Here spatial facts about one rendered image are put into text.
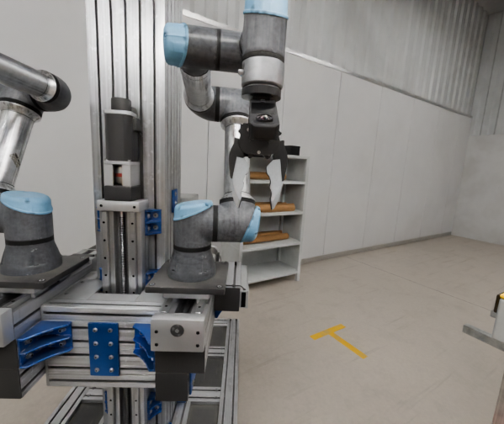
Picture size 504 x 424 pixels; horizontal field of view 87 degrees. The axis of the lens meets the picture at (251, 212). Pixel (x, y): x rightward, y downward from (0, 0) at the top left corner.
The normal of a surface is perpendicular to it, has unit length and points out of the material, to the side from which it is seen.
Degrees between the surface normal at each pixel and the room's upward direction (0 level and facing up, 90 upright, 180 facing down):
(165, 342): 90
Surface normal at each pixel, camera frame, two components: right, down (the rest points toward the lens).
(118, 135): 0.04, 0.16
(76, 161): 0.53, 0.17
